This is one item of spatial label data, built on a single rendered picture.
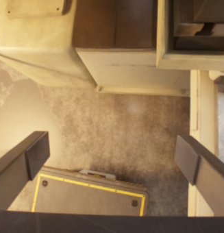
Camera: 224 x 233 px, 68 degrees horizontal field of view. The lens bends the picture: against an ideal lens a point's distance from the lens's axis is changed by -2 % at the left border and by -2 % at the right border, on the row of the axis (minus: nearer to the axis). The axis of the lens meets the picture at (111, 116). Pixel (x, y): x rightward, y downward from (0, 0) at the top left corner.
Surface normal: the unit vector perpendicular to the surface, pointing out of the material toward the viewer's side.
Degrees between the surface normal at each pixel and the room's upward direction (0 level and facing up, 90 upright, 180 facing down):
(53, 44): 0
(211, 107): 0
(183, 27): 90
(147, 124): 0
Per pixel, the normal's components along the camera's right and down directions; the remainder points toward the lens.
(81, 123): -0.13, -0.14
